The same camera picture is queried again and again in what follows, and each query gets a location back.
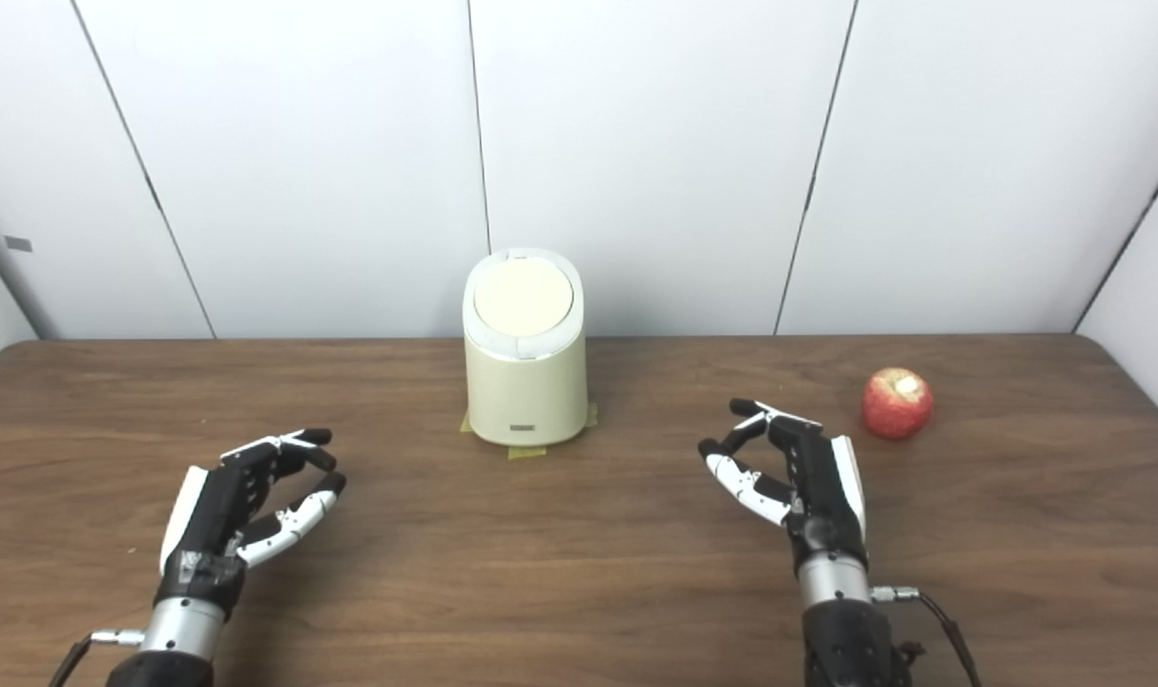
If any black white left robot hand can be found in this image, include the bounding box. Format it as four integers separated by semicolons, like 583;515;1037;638
156;428;347;616

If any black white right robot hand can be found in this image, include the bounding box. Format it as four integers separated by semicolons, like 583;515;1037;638
698;399;871;575

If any red apple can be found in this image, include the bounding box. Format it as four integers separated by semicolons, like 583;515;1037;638
861;367;935;441

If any cream round bin lid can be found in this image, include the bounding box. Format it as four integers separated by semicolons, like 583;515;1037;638
473;258;574;338

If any cream-colored bin body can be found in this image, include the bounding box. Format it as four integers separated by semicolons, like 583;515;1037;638
463;248;589;447

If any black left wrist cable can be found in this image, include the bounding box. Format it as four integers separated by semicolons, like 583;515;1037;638
48;629;147;687

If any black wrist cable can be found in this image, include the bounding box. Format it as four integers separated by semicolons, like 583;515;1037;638
48;629;147;687
870;585;982;687

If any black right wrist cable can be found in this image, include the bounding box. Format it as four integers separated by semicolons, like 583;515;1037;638
870;585;982;687

